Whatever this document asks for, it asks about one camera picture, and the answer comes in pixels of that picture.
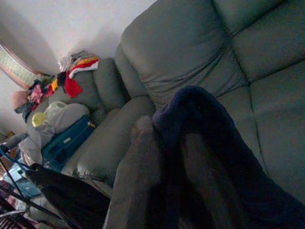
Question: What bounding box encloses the red white yellow garment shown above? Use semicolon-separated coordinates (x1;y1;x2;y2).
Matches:
57;51;101;98

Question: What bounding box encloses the dark navy garment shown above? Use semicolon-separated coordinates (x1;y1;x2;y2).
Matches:
152;85;305;229

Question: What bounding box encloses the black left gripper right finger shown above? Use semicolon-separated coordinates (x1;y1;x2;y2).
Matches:
183;134;239;229

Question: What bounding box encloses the black drying rack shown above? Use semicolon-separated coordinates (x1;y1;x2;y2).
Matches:
0;143;79;229

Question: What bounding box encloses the yellow green ball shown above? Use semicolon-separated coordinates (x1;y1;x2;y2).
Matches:
32;112;48;127

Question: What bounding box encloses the colourful clothes pile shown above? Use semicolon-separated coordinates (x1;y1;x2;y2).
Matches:
14;76;60;120

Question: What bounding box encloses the dark green leather sofa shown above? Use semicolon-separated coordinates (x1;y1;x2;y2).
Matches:
26;0;305;201

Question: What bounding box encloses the brown framed patterned panel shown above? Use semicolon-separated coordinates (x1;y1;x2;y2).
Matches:
0;42;46;89

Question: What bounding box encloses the black garment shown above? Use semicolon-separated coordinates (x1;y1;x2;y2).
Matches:
25;163;112;229

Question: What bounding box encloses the grey foam handle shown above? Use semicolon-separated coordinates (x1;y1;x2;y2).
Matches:
4;133;29;147

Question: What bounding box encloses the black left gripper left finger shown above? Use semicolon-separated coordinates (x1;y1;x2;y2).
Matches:
102;114;167;229

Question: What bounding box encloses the blue zip bag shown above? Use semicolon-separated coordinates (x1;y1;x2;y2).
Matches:
41;116;96;167

